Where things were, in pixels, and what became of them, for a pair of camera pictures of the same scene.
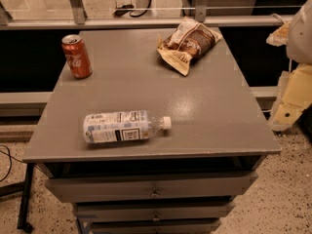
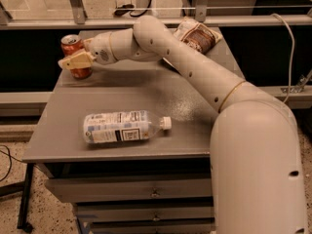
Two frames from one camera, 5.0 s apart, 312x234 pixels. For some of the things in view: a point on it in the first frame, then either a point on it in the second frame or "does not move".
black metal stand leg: (25, 189) does not move
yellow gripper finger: (285, 115) → (81, 59)
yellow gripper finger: (279, 37) → (87, 43)
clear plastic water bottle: (108, 127) does not move
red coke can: (77, 57) does not move
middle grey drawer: (153, 211) does not move
